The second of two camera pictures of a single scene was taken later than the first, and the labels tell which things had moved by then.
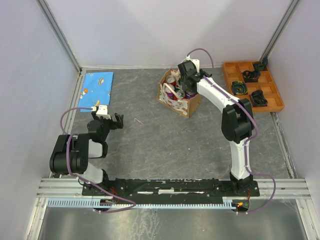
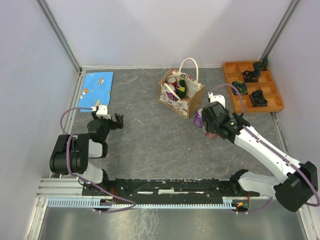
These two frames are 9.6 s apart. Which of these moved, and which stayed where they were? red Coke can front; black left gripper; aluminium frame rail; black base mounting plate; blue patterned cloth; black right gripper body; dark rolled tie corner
Moved: black right gripper body; red Coke can front
Stayed: dark rolled tie corner; black base mounting plate; blue patterned cloth; aluminium frame rail; black left gripper
